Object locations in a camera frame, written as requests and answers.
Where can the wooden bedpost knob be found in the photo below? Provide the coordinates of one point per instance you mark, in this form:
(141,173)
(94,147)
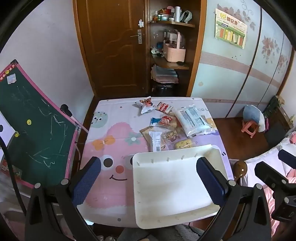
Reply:
(240,169)

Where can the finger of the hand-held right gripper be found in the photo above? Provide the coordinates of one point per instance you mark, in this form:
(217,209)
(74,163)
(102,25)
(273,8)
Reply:
(288,157)
(266,172)

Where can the clear nut snack packet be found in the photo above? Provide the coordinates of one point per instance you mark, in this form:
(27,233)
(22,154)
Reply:
(171,136)

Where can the white bedding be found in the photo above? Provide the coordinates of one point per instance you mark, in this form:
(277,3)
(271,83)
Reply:
(266,155)

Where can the white door hook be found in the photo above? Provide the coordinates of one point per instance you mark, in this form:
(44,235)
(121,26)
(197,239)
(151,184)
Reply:
(140,23)

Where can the cartoon printed tablecloth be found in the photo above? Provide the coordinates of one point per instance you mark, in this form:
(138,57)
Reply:
(111,129)

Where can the dark green bag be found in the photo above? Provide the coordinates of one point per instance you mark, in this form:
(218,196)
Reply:
(274,104)

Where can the stack of folded cloths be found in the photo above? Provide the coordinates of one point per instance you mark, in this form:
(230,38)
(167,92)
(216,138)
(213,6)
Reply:
(164,75)

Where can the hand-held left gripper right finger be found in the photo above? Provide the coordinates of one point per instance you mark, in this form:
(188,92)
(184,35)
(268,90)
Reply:
(210,183)

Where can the wooden corner shelf unit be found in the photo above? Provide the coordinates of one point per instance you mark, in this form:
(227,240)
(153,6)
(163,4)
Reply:
(196,46)

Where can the red edged snack packet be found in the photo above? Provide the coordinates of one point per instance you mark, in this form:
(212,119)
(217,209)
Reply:
(168,121)

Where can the brown flat snack packet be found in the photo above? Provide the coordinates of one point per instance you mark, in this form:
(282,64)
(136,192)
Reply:
(144,134)

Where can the dark wooden cabinet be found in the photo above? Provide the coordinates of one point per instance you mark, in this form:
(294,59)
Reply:
(277,129)

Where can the red label snack packet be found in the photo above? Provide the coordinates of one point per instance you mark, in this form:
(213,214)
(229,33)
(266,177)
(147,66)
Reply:
(164,107)

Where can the large clear white packet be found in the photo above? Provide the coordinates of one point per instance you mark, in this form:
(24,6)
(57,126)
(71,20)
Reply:
(193,120)

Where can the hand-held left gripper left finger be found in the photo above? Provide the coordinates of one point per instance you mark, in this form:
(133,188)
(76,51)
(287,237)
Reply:
(86,180)

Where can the orange and white snack bag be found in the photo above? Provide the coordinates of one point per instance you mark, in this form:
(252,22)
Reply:
(145,104)

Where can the white wrapped snack bar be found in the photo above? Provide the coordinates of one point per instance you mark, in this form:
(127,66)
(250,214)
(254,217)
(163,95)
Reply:
(155,141)

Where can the pink blanket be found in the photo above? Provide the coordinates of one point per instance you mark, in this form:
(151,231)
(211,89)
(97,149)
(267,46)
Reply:
(269,199)

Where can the blue and white snack packet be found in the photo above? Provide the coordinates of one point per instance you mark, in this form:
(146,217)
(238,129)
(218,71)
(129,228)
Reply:
(155,121)

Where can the small shelf trinkets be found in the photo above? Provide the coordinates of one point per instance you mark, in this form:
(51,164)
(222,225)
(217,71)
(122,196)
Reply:
(157,49)

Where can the wall poster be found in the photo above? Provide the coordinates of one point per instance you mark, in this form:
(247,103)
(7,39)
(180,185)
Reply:
(231,30)

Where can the cluster of jars and bottles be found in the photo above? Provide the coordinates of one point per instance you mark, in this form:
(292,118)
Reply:
(177,15)

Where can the pink plastic basket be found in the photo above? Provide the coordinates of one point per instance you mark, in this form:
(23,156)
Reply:
(174,54)

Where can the green chalkboard with pink frame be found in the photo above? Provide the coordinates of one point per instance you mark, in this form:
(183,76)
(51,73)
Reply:
(34,120)

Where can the brown wooden door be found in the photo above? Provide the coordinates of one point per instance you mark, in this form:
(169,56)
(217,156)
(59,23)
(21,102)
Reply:
(111,58)

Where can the floral pastel wardrobe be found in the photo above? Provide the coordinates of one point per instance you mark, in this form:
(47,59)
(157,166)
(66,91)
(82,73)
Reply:
(226,76)

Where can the yellow cake packet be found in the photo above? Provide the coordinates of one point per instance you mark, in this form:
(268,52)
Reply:
(183,144)

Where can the white plastic tray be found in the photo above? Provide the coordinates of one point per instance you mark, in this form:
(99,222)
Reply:
(171,185)

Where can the black container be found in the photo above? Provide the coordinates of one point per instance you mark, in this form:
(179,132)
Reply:
(163,89)

